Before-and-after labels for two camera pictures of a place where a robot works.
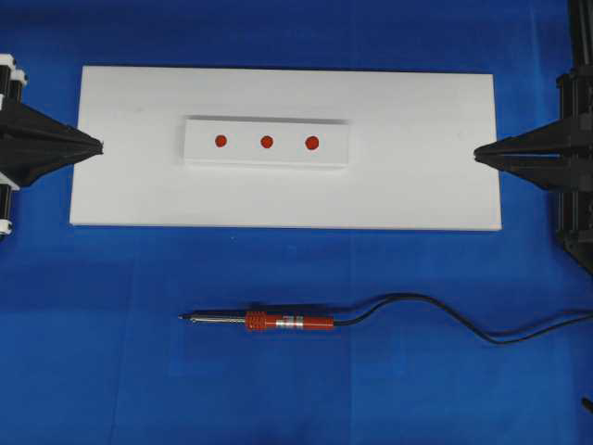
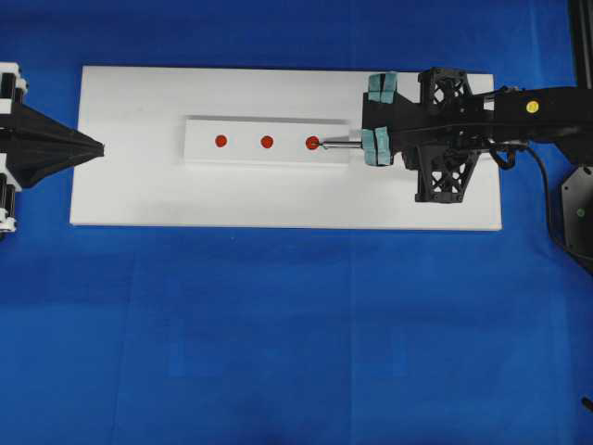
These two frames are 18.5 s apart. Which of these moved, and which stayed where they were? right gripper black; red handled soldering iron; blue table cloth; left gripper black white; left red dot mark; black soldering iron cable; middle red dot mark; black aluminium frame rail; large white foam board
Moved: right gripper black; black soldering iron cable; red handled soldering iron
Stayed: blue table cloth; black aluminium frame rail; middle red dot mark; left gripper black white; large white foam board; left red dot mark
